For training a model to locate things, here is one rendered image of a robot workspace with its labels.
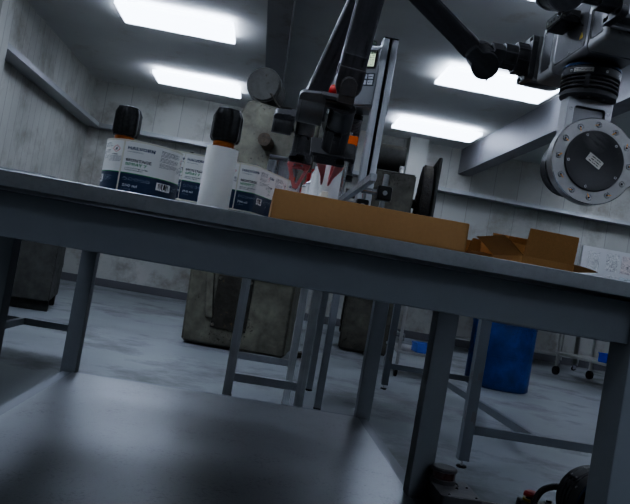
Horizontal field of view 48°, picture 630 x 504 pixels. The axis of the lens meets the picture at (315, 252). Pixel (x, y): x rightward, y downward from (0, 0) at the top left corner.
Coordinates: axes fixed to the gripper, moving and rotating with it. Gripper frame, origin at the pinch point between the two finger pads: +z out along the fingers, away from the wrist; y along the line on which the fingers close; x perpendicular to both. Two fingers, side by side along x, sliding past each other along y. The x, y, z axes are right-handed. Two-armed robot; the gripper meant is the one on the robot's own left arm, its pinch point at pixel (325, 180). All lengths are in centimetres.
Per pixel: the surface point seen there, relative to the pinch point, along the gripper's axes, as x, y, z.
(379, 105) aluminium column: -53, -16, 5
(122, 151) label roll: -15, 51, 12
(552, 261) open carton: -122, -127, 103
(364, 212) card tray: 64, 1, -39
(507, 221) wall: -807, -395, 550
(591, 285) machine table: 70, -29, -38
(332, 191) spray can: -2.2, -2.5, 4.0
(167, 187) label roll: -13.2, 38.3, 19.6
